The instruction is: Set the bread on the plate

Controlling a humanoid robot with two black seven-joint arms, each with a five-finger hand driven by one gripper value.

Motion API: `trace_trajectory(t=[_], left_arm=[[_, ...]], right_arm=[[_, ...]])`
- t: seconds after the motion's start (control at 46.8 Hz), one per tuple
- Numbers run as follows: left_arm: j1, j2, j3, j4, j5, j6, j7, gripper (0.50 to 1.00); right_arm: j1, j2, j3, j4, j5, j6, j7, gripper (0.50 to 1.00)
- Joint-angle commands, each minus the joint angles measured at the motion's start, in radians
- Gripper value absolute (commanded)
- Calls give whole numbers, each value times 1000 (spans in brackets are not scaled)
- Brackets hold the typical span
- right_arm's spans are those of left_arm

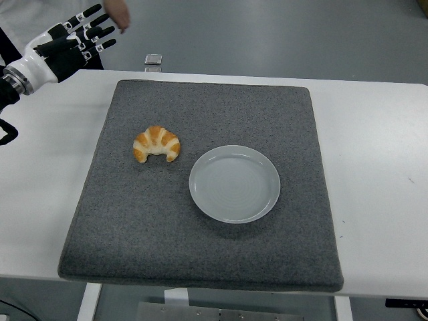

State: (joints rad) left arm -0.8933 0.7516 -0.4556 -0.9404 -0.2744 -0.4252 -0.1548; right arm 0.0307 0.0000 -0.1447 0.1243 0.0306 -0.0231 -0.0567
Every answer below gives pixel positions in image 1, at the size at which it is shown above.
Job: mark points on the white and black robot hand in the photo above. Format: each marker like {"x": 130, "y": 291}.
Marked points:
{"x": 36, "y": 68}

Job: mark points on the golden croissant bread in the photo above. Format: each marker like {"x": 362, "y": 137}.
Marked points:
{"x": 157, "y": 142}

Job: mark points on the round light grey plate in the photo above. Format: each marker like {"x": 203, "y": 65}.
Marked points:
{"x": 234, "y": 184}

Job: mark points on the person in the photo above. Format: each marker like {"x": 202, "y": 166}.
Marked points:
{"x": 30, "y": 13}

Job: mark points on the person's hand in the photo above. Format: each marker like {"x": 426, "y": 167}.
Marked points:
{"x": 118, "y": 15}

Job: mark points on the grey felt mat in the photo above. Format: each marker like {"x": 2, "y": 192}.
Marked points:
{"x": 167, "y": 234}

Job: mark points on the white table leg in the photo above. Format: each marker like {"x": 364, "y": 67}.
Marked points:
{"x": 88, "y": 301}
{"x": 343, "y": 309}

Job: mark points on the black table control panel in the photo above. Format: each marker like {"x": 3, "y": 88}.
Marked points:
{"x": 406, "y": 302}

